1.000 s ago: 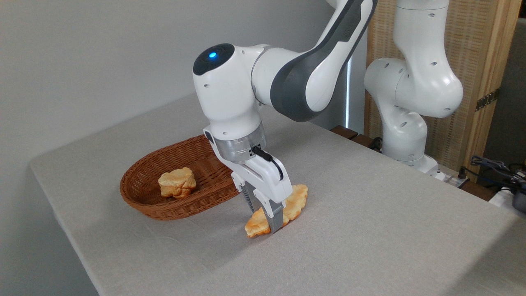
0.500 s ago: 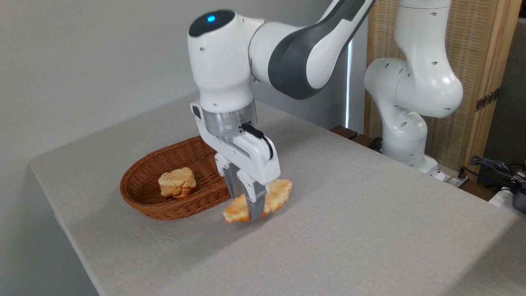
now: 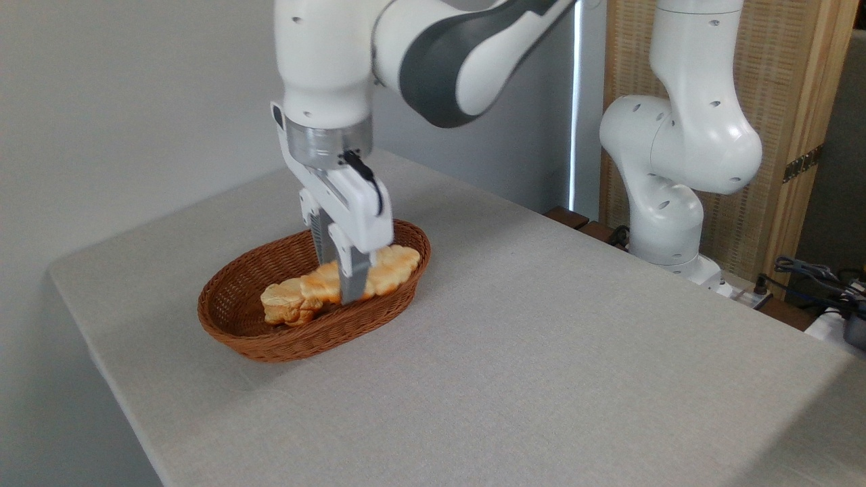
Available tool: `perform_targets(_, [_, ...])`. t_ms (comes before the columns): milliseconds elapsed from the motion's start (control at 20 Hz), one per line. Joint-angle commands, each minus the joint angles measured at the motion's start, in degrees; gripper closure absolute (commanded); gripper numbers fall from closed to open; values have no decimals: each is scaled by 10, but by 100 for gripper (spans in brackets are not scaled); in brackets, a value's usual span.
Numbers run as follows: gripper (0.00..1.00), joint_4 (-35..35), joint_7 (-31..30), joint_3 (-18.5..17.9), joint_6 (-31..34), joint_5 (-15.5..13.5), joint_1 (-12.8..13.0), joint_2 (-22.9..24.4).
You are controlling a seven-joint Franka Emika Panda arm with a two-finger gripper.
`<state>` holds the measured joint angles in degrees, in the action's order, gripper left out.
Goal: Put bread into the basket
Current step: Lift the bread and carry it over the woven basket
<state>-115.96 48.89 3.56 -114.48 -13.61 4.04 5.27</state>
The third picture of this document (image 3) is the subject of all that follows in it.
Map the brown wicker oval basket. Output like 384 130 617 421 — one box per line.
198 216 432 363

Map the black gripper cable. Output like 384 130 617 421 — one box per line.
342 150 386 216

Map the long braided bread loaf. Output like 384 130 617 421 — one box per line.
300 245 421 306

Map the metal screen hinge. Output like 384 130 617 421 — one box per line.
783 144 825 184

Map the bundle of black cables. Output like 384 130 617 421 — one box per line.
754 255 866 313

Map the small round bread roll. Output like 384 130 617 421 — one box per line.
260 278 323 327

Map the wooden woven folding screen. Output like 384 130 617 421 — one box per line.
601 0 860 300

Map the white cloth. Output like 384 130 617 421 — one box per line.
804 306 866 361

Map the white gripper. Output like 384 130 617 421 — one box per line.
271 103 395 306

